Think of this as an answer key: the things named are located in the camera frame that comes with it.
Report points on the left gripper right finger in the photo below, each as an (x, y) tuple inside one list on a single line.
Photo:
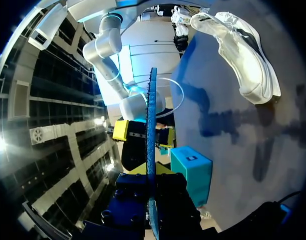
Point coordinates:
[(175, 200)]

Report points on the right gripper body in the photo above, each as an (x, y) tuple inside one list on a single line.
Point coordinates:
[(134, 150)]

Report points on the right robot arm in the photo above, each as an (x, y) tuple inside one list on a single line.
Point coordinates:
[(106, 50)]

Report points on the teal box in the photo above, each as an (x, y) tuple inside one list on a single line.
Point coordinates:
[(192, 172)]

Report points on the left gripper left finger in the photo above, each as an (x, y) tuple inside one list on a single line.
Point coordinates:
[(127, 200)]

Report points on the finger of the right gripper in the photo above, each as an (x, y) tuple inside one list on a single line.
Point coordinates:
[(120, 130), (169, 138)]

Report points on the white shoe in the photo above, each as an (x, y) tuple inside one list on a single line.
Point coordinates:
[(252, 65)]

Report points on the blue and black insole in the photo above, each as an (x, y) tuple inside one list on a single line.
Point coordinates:
[(151, 130)]

